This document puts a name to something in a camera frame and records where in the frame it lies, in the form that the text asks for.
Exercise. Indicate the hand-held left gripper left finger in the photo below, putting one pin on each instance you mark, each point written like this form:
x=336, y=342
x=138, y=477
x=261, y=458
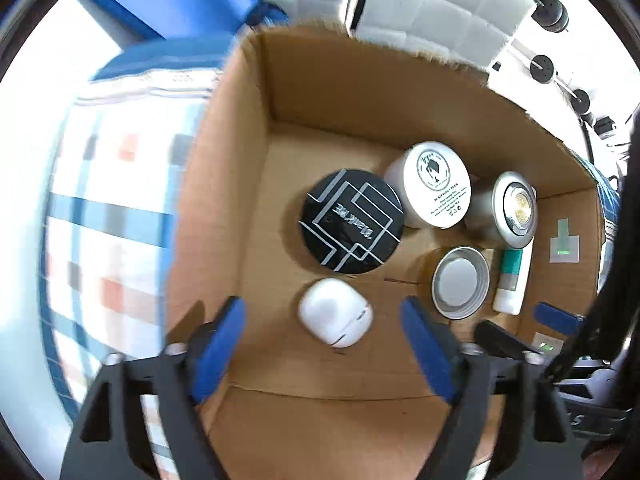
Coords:
x=220, y=355

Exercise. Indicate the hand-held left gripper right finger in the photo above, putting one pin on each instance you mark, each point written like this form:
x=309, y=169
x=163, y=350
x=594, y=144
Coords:
x=425, y=345

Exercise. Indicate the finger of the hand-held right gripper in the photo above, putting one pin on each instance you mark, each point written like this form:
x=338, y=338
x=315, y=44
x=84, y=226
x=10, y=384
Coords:
x=505, y=337
x=555, y=313

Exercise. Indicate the white tube with green band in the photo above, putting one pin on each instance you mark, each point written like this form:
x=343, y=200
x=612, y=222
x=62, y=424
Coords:
x=511, y=285

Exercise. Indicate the white earbud case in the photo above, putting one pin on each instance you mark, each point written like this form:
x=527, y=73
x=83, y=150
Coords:
x=335, y=312

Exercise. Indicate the silver metal tin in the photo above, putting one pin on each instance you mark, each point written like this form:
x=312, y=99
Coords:
x=510, y=210

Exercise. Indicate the black round compact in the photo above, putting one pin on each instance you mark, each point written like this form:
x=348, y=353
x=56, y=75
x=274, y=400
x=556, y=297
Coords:
x=350, y=220

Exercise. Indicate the white round jar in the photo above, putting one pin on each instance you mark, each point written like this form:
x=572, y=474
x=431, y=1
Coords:
x=435, y=185

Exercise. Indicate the cardboard box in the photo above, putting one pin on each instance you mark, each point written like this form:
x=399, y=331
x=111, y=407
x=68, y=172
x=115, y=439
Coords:
x=280, y=185

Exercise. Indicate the checked blanket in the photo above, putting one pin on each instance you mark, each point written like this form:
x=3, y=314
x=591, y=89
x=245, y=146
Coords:
x=100, y=210

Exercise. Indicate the black speaker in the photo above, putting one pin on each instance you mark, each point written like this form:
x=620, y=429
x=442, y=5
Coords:
x=604, y=126

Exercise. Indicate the short barbell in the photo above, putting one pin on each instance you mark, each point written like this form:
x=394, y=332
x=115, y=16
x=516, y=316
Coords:
x=544, y=67

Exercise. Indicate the long barbell with black plates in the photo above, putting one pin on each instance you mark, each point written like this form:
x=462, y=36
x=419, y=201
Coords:
x=550, y=10

